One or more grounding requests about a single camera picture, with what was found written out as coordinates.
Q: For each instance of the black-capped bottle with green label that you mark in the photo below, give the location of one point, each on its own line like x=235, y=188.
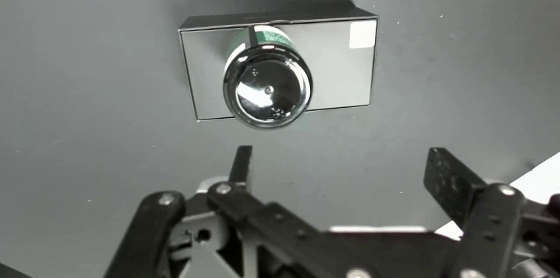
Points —
x=267, y=82

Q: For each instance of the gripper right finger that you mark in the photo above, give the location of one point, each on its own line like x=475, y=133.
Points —
x=485, y=225

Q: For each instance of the flat grey box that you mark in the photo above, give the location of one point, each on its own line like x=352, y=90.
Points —
x=332, y=61

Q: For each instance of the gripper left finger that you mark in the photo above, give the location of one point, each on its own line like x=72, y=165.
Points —
x=245, y=212

